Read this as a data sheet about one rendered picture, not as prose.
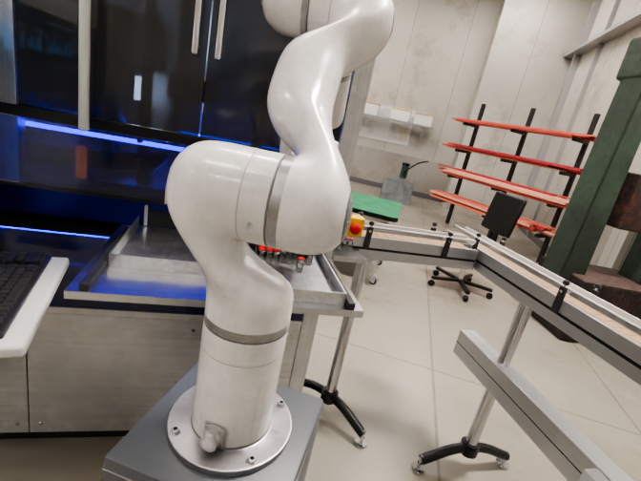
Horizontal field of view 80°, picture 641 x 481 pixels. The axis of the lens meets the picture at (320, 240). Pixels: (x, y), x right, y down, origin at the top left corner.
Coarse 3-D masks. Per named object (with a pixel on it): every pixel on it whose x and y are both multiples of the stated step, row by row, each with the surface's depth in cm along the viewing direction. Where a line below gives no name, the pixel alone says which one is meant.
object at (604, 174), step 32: (640, 64) 276; (640, 96) 275; (608, 128) 296; (640, 128) 281; (608, 160) 290; (576, 192) 315; (608, 192) 295; (640, 192) 295; (576, 224) 309; (608, 224) 313; (640, 224) 303; (544, 256) 355; (576, 256) 311; (640, 256) 327; (608, 288) 302; (640, 288) 311; (544, 320) 337
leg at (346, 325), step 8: (360, 264) 159; (360, 272) 160; (352, 280) 163; (360, 280) 161; (352, 288) 163; (360, 288) 163; (344, 320) 168; (352, 320) 167; (344, 328) 168; (344, 336) 169; (344, 344) 171; (336, 352) 173; (344, 352) 173; (336, 360) 174; (336, 368) 175; (328, 376) 179; (336, 376) 176; (328, 384) 178; (336, 384) 178; (328, 392) 179
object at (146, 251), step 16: (128, 240) 114; (144, 240) 116; (160, 240) 119; (176, 240) 121; (112, 256) 96; (128, 256) 97; (144, 256) 106; (160, 256) 108; (176, 256) 110; (192, 256) 112; (176, 272) 101; (192, 272) 102
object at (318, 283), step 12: (288, 264) 121; (312, 264) 125; (324, 264) 123; (288, 276) 112; (300, 276) 114; (312, 276) 116; (324, 276) 118; (336, 276) 111; (300, 288) 106; (312, 288) 108; (324, 288) 109; (336, 288) 109; (300, 300) 99; (312, 300) 99; (324, 300) 100; (336, 300) 101
